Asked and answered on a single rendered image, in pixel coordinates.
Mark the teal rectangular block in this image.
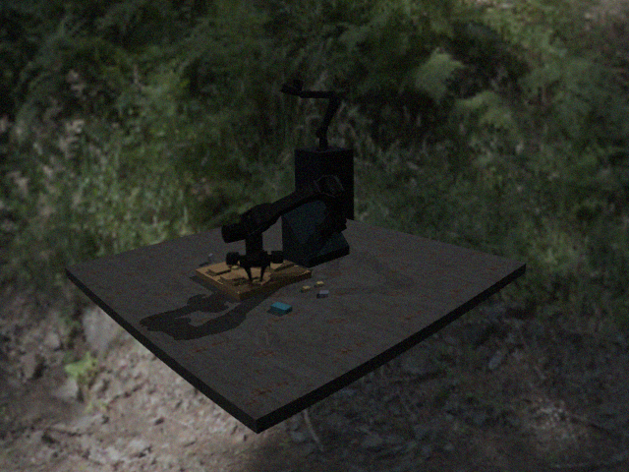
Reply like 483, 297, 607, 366
271, 302, 292, 315

